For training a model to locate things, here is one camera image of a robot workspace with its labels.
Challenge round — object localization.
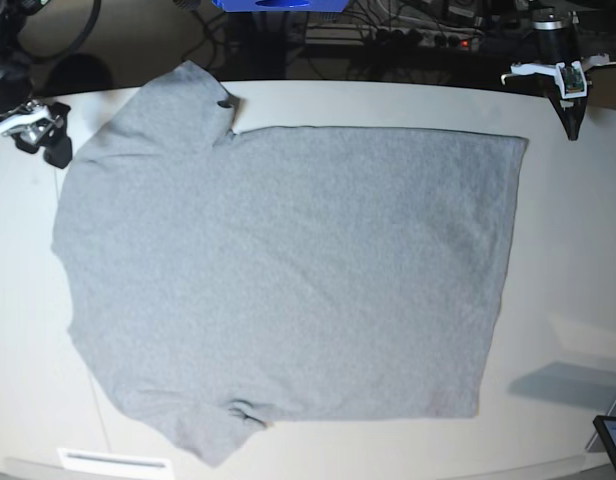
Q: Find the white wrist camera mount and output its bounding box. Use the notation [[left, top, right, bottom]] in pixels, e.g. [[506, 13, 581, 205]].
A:
[[0, 100, 51, 136], [500, 54, 616, 106]]

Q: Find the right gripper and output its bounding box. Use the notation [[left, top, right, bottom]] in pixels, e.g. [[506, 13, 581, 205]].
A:
[[11, 101, 72, 169]]

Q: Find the black power strip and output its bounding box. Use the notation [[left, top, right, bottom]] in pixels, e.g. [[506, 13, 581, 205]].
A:
[[305, 24, 483, 52]]

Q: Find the grey tablet stand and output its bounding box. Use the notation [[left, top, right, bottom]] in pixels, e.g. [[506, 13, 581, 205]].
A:
[[585, 395, 616, 453]]

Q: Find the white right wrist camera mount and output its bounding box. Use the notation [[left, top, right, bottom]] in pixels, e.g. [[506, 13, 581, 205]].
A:
[[0, 100, 51, 136]]

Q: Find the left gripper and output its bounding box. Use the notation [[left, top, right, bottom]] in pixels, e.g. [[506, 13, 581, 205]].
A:
[[536, 61, 588, 141]]

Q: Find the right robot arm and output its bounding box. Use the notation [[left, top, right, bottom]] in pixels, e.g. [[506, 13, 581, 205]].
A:
[[0, 1, 73, 169]]

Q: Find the white label plate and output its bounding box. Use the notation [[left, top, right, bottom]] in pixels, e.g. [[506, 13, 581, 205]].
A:
[[57, 448, 172, 479]]

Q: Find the blue plastic box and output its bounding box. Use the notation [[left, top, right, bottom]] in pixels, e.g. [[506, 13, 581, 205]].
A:
[[212, 0, 349, 13]]

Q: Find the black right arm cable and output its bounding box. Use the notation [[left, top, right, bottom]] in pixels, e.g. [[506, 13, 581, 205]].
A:
[[12, 0, 102, 64]]

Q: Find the grey T-shirt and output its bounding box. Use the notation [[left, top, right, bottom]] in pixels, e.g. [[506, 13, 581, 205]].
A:
[[52, 63, 527, 466]]

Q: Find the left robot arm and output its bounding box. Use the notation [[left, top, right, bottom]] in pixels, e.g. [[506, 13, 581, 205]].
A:
[[531, 9, 589, 141]]

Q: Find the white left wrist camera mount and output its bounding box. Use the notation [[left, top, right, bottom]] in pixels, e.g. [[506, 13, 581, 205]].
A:
[[500, 54, 616, 106]]

